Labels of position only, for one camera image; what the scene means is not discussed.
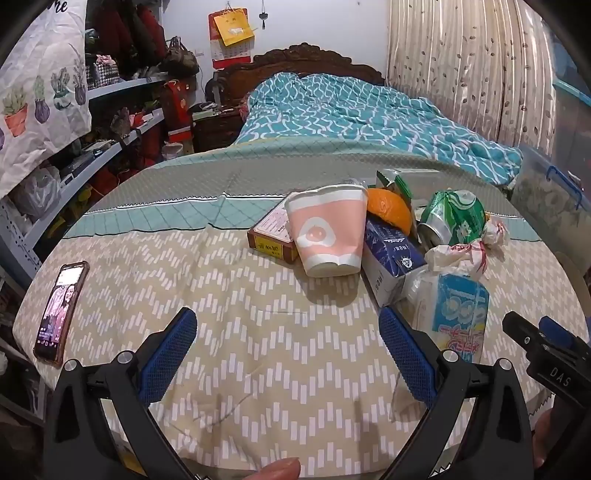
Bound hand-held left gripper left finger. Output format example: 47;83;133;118
44;307;199;480

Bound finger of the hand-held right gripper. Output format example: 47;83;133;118
538;316;580;352
502;311;544;354

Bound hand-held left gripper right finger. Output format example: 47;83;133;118
378;306;536;480

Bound blue tissue packet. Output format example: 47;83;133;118
404;270;490;365

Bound blue and white carton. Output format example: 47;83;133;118
362;217;428;308

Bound white plastic bag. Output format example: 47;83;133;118
422;242;490;282

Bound crushed green can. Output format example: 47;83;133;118
417;189;486;252

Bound orange peel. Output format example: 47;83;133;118
366;187;413;237

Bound pink paper cup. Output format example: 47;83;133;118
284;185;370;278

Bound red and yellow box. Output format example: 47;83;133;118
247;198;301;264

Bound white snack packet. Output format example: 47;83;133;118
402;168;443;206

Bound green snack packet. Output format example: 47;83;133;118
375;168;414;210

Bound person's right hand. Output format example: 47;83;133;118
533;408;556;469

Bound person's left hand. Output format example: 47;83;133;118
249;457;302;480

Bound smartphone in red case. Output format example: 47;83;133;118
33;261;90;367

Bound grey plastic bag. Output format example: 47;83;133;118
14;166;63;217

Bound dark wooden nightstand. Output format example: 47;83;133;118
191;104;245;153

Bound red gift bag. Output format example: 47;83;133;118
161;79;192;144

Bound teal patterned quilt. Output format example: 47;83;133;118
238;71;525;185

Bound leaf print curtain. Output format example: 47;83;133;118
385;0;561;160

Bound grey metal shelf rack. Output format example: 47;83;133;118
0;74;169;278

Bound houndstooth bag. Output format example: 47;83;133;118
85;55;122;90

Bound brown handbag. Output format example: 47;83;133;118
159;36;200;77

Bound carved wooden headboard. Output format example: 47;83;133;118
215;42;386;109

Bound cactus printed cloth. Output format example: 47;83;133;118
0;0;93;199

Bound dark red hanging clothes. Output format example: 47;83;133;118
95;4;167;75

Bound storage box with blue handle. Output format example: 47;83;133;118
510;145;591;227

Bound red wall calendar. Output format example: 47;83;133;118
208;7;256;63

